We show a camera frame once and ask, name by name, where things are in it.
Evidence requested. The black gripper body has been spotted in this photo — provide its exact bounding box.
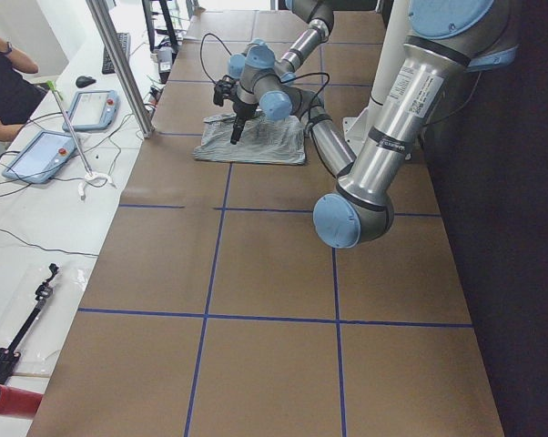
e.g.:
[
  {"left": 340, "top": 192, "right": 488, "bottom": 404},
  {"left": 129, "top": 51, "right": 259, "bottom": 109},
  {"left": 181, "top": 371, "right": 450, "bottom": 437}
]
[{"left": 232, "top": 101, "right": 257, "bottom": 119}]

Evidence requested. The navy white striped polo shirt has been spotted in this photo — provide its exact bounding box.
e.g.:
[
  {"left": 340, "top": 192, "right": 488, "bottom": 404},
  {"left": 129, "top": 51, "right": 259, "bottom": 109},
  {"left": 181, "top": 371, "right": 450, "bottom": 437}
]
[{"left": 193, "top": 111, "right": 306, "bottom": 165}]

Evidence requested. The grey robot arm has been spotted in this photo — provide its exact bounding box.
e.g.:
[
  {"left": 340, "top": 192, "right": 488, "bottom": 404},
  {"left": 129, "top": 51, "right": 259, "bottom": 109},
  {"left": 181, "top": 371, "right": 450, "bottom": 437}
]
[
  {"left": 213, "top": 1, "right": 522, "bottom": 249},
  {"left": 274, "top": 0, "right": 334, "bottom": 83}
]

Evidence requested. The black keyboard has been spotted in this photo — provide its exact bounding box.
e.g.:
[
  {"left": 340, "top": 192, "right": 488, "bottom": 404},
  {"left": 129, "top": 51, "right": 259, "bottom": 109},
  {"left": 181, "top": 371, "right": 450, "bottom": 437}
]
[{"left": 101, "top": 31, "right": 132, "bottom": 76}]

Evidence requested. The far blue teach pendant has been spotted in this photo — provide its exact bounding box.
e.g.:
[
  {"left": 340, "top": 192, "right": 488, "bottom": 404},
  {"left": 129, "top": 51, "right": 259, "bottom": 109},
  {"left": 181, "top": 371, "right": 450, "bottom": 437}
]
[{"left": 67, "top": 90, "right": 119, "bottom": 132}]

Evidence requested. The blue teach pendant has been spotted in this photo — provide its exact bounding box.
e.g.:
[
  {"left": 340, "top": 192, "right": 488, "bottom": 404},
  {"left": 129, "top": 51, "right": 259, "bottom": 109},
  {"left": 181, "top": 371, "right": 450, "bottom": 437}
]
[
  {"left": 67, "top": 90, "right": 119, "bottom": 132},
  {"left": 2, "top": 130, "right": 76, "bottom": 184}
]

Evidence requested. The white grabber stick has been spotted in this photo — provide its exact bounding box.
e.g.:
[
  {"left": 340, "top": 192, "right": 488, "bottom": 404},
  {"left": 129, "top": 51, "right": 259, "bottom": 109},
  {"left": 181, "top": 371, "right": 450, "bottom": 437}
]
[{"left": 46, "top": 80, "right": 116, "bottom": 201}]

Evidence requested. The black computer mouse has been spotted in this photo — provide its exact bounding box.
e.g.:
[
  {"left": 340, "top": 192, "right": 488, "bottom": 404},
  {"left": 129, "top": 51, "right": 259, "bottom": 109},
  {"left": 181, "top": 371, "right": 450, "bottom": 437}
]
[{"left": 75, "top": 76, "right": 96, "bottom": 88}]

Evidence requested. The near blue teach pendant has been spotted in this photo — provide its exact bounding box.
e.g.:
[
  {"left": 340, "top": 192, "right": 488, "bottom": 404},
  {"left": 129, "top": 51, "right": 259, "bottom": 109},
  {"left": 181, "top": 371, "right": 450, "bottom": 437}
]
[{"left": 2, "top": 130, "right": 76, "bottom": 184}]

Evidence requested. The person in dark shirt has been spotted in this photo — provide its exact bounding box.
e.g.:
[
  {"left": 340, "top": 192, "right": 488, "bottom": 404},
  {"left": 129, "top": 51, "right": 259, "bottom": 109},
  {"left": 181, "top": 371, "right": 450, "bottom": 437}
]
[{"left": 0, "top": 37, "right": 46, "bottom": 143}]

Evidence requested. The red cylinder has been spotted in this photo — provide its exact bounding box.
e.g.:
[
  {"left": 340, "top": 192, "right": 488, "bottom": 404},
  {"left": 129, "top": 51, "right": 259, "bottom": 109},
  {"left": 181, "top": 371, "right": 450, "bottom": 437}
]
[{"left": 0, "top": 384, "right": 43, "bottom": 419}]

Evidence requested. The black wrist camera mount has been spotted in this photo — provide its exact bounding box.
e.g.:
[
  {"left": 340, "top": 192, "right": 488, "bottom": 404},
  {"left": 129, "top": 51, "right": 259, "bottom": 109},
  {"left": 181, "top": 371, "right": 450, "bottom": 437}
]
[{"left": 213, "top": 75, "right": 237, "bottom": 107}]

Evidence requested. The black left braided cable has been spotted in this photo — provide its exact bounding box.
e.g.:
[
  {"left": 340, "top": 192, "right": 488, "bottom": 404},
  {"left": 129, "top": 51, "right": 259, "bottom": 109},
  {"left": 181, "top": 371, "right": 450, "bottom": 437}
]
[{"left": 198, "top": 32, "right": 330, "bottom": 137}]

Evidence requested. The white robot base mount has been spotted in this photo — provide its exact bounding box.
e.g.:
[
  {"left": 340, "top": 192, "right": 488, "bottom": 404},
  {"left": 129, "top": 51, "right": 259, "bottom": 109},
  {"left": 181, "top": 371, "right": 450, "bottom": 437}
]
[{"left": 343, "top": 0, "right": 410, "bottom": 155}]

